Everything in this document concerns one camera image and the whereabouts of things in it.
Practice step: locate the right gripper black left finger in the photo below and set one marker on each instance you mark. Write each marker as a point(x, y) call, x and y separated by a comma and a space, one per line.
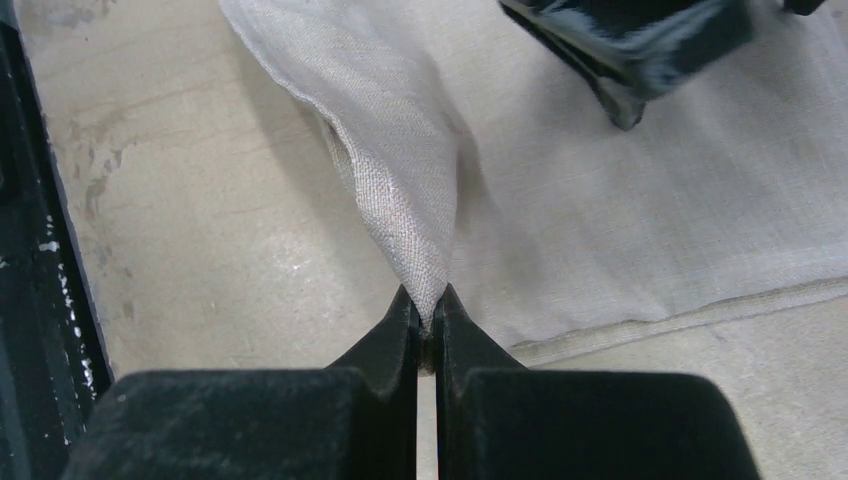
point(353, 419)

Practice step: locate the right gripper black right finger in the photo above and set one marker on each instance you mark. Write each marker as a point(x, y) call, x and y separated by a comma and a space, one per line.
point(498, 419)

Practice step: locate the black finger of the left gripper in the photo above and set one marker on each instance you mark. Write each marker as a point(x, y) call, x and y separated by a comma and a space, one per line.
point(633, 52)

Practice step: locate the beige cloth napkin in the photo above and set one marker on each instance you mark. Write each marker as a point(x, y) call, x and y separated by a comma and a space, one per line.
point(478, 159)

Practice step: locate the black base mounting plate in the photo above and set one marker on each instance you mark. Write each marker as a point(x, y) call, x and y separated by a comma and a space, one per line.
point(53, 368)

